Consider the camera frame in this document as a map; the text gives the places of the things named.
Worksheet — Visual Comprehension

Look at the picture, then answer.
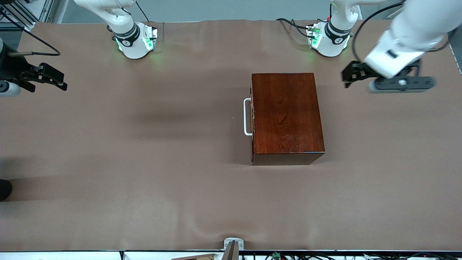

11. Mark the wooden drawer with white handle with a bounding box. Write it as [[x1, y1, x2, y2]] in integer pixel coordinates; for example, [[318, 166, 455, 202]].
[[243, 81, 255, 163]]

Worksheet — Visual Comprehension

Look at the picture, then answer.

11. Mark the dark brown wooden cabinet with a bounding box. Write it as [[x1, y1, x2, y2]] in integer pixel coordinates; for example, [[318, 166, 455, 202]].
[[251, 73, 326, 166]]

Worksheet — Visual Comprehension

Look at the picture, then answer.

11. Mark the brown table mat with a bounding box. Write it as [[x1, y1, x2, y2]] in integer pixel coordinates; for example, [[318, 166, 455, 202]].
[[0, 19, 462, 252]]

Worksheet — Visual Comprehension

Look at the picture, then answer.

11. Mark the black rounded object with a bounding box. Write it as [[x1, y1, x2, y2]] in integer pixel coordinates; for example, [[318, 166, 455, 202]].
[[0, 179, 13, 202]]

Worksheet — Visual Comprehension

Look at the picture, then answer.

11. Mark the light wooden board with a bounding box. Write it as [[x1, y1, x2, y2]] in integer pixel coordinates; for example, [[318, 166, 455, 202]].
[[171, 253, 216, 260]]

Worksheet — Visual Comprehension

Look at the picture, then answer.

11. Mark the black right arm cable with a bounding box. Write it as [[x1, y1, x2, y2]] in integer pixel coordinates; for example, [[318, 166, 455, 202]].
[[0, 10, 61, 57]]

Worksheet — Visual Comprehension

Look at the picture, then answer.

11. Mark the aluminium frame with struts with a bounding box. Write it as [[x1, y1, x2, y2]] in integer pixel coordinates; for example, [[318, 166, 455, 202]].
[[0, 0, 55, 32]]

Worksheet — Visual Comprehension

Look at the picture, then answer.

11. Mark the black base cable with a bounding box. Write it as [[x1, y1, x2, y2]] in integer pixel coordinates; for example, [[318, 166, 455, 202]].
[[289, 20, 311, 38], [276, 18, 309, 29], [135, 0, 150, 23]]

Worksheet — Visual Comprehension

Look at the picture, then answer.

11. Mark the tangle of black cables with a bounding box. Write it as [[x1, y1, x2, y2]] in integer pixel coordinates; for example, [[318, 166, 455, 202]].
[[240, 252, 462, 260]]

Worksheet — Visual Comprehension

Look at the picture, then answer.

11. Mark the small grey metal bracket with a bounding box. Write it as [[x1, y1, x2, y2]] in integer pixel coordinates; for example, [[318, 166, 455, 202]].
[[223, 237, 244, 251]]

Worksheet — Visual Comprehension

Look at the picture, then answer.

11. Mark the dark grey post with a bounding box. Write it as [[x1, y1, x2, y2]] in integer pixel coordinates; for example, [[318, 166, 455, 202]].
[[221, 241, 239, 260]]

